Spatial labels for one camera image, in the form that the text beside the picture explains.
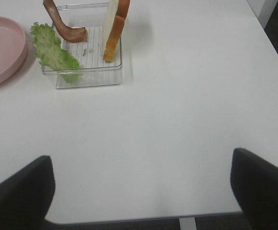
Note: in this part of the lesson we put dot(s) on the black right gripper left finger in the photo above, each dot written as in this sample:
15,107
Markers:
26,196

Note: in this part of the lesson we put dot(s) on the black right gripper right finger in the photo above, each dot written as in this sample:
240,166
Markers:
254,182

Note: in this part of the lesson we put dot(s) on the green lettuce leaf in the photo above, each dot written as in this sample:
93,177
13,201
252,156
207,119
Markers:
49,51

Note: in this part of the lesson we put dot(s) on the dark brown bacon strip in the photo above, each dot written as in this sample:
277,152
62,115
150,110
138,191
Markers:
73,35

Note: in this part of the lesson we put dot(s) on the clear right plastic tray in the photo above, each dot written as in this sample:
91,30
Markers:
94,70

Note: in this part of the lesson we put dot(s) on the pink round plate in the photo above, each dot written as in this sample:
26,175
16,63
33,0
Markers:
13,47

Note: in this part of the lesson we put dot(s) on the upright bread slice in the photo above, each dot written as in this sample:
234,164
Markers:
113,25

